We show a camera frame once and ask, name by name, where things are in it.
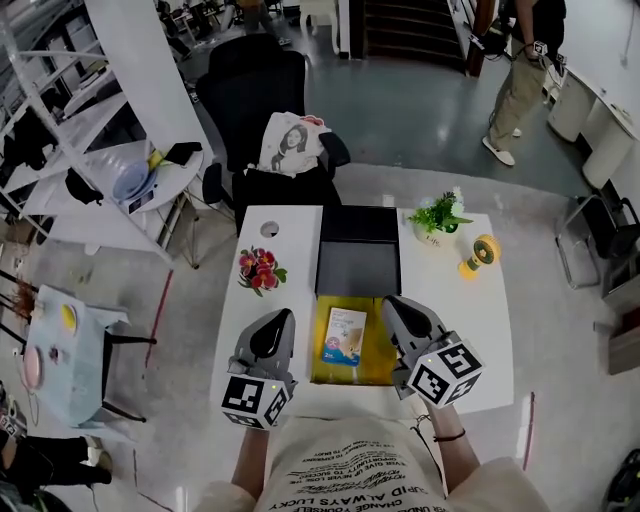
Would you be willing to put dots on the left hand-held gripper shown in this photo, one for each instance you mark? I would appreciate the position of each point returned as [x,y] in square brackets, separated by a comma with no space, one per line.
[264,360]

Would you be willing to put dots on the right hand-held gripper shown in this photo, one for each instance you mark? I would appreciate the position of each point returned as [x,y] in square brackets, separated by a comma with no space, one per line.
[430,365]

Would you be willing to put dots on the white and blue bandages box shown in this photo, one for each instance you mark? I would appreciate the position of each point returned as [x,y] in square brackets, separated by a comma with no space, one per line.
[345,336]

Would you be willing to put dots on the black box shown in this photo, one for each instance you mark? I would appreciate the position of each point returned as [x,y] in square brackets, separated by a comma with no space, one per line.
[358,250]

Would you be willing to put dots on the person's left forearm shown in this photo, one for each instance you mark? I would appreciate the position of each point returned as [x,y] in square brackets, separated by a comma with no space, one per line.
[250,460]

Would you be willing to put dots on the person's right forearm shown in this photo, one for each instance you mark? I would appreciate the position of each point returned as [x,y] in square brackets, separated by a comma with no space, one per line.
[452,455]

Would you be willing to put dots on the brown cardboard box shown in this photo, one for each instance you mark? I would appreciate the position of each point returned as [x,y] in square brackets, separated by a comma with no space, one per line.
[626,345]

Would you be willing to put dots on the yellow tray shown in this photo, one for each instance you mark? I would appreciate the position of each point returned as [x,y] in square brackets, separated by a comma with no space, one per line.
[372,367]

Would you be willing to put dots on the black wristband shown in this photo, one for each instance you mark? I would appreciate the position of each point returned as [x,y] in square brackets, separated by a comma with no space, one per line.
[450,437]

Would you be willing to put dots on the red artificial flowers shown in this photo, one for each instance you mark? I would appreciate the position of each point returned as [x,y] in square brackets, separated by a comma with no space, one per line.
[261,270]

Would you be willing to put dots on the yellow handheld fan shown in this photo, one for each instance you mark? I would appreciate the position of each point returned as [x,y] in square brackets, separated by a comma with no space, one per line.
[482,252]

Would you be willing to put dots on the person's beige printed shirt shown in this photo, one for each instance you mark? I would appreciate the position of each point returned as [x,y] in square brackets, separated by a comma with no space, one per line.
[350,470]

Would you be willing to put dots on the green plant in white pot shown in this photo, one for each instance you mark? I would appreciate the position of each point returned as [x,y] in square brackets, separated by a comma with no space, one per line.
[439,217]

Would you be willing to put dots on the light blue side table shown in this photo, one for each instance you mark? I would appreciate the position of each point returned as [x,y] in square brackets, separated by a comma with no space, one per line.
[75,370]

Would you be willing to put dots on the yellow object on side table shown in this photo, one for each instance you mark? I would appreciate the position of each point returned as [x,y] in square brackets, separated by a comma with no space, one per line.
[68,317]

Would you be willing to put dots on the white round table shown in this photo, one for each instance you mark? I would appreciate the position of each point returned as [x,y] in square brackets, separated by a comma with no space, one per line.
[175,175]

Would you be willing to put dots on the white portrait-print cushion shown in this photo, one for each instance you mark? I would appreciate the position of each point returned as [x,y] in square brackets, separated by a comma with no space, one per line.
[290,145]

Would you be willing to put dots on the stack of blue bowls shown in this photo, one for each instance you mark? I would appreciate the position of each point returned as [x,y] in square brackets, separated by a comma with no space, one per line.
[132,182]

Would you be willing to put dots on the black cloth item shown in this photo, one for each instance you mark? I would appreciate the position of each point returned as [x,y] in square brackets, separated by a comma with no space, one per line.
[182,152]

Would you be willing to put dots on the pink plate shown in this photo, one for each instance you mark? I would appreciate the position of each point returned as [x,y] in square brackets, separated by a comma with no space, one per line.
[32,367]

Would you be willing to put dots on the black office chair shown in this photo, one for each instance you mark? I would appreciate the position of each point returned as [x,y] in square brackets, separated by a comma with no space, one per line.
[255,85]

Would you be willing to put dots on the white cabinet row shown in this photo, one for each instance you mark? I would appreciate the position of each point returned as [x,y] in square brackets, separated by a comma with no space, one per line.
[595,125]

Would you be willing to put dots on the white metal shelf rack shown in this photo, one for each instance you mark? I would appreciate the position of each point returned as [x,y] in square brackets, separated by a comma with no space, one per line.
[75,125]

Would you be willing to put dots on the dark staircase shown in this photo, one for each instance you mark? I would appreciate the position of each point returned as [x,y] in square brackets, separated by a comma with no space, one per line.
[412,30]

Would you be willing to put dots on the metal frame chair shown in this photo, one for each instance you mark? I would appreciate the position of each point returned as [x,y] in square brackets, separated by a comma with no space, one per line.
[600,235]

